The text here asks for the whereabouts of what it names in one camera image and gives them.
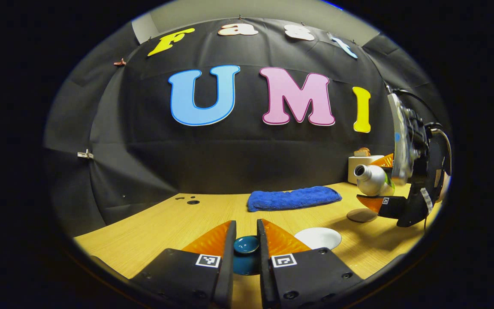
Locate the silver green water bottle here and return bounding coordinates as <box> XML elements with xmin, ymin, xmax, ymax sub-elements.
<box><xmin>354</xmin><ymin>164</ymin><xmax>395</xmax><ymax>197</ymax></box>

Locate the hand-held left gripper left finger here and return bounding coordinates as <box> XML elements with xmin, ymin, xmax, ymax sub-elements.
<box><xmin>129</xmin><ymin>220</ymin><xmax>237</xmax><ymax>309</ymax></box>

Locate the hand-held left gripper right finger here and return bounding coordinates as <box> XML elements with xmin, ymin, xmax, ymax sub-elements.
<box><xmin>256</xmin><ymin>219</ymin><xmax>363</xmax><ymax>309</ymax></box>

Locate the teal teacup lid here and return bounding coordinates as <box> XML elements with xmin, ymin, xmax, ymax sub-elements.
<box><xmin>232</xmin><ymin>235</ymin><xmax>261</xmax><ymax>276</ymax></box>

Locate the round cork coaster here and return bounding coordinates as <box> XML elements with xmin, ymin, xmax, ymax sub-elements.
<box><xmin>346</xmin><ymin>208</ymin><xmax>378</xmax><ymax>223</ymax></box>

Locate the white toaster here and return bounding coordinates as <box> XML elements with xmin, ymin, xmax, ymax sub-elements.
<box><xmin>348</xmin><ymin>155</ymin><xmax>385</xmax><ymax>185</ymax></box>

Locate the teal teacup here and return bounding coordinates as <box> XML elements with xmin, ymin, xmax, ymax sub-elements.
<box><xmin>294</xmin><ymin>227</ymin><xmax>342</xmax><ymax>251</ymax></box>

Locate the black backdrop cloth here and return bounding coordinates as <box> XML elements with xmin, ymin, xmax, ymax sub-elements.
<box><xmin>43</xmin><ymin>17</ymin><xmax>451</xmax><ymax>236</ymax></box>

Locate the blue towel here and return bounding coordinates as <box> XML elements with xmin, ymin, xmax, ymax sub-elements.
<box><xmin>247</xmin><ymin>186</ymin><xmax>342</xmax><ymax>212</ymax></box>

